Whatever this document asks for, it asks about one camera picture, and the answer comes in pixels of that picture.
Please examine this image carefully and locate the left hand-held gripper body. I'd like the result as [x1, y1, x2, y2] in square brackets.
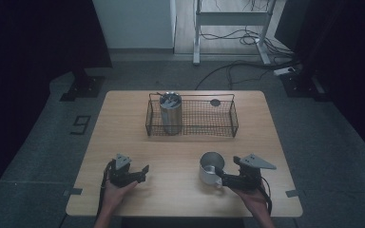
[107, 153, 142, 188]

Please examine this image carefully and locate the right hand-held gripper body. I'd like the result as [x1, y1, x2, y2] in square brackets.
[231, 153, 278, 192]

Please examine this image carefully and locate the white metal mug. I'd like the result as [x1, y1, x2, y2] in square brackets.
[199, 151, 226, 188]

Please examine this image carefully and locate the dark wire mesh basket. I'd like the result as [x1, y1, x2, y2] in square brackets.
[144, 92, 240, 139]

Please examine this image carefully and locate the stainless steel tumbler with lid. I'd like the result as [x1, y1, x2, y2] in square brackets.
[156, 91, 183, 136]

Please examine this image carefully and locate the person's left hand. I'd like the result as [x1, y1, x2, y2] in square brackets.
[102, 180, 139, 217]

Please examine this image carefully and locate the person's right hand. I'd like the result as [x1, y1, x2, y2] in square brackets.
[232, 180, 270, 217]

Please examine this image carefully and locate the black stand base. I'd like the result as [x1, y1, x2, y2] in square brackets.
[59, 67, 106, 103]
[279, 70, 331, 103]

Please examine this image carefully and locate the white power strip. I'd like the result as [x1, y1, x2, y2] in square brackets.
[273, 66, 297, 77]

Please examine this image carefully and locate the white cabinet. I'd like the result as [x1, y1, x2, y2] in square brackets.
[91, 0, 177, 50]

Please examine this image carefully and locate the left hand-held gripper cable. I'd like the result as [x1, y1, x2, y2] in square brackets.
[95, 160, 117, 219]

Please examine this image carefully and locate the hand-held gripper cable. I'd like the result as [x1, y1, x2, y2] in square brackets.
[95, 160, 117, 219]
[259, 175, 274, 217]

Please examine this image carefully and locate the right hand-held gripper cable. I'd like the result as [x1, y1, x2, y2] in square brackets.
[259, 175, 274, 217]

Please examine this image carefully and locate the bundle of black floor cables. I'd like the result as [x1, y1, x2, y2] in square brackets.
[194, 27, 302, 91]

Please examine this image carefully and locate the white metal desk frame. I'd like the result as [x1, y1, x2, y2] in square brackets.
[192, 0, 279, 67]

